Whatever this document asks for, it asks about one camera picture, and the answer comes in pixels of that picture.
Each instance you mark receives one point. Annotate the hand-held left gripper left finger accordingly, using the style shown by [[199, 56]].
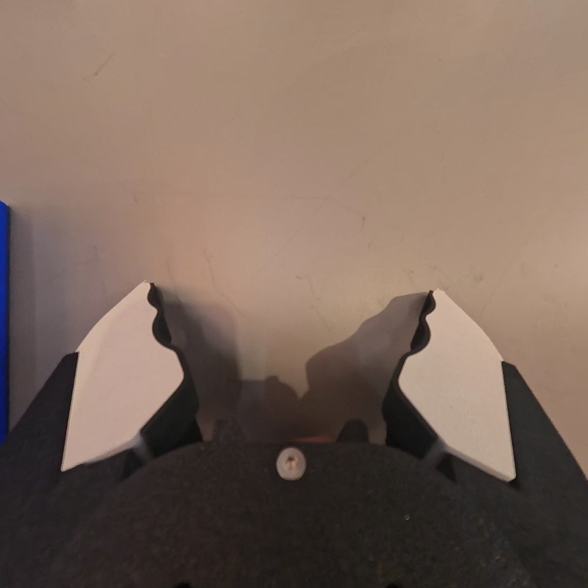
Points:
[[115, 381]]

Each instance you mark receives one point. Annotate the blue plastic bin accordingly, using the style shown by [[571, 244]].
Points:
[[3, 321]]

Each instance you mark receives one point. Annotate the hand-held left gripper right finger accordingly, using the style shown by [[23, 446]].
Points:
[[459, 390]]

